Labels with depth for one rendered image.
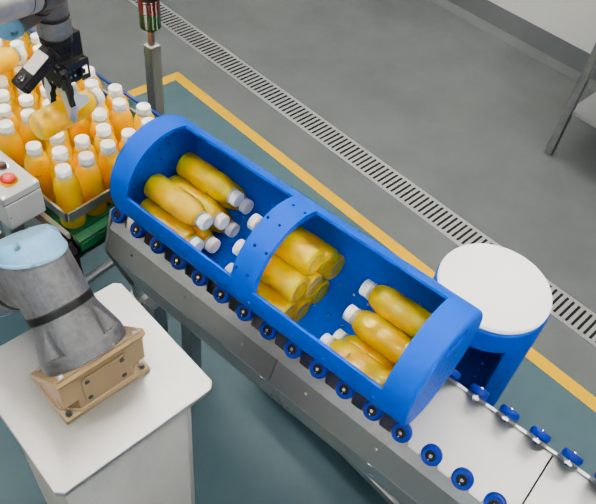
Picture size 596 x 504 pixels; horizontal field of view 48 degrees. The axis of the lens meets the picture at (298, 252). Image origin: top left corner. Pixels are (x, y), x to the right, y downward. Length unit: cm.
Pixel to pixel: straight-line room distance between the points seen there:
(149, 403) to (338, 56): 334
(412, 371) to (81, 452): 60
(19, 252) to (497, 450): 104
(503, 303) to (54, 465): 103
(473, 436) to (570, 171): 254
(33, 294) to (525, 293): 110
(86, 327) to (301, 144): 256
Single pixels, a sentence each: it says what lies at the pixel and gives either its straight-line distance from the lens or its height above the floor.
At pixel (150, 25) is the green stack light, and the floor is 118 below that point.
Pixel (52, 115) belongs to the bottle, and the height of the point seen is 124.
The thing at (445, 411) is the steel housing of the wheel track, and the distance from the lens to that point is 158.
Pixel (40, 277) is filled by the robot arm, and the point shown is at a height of 138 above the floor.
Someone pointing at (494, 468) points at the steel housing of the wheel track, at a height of 93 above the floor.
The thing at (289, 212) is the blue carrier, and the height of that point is 123.
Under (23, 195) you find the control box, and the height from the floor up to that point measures 108.
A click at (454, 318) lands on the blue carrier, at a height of 123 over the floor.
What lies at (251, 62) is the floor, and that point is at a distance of 418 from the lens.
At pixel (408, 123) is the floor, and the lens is 387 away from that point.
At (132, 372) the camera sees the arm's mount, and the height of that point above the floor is 117.
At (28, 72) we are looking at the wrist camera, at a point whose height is 135.
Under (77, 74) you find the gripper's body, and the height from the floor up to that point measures 131.
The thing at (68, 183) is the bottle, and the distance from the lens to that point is 179.
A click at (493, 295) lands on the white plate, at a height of 104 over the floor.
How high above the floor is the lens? 224
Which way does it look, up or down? 48 degrees down
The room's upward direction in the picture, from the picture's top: 8 degrees clockwise
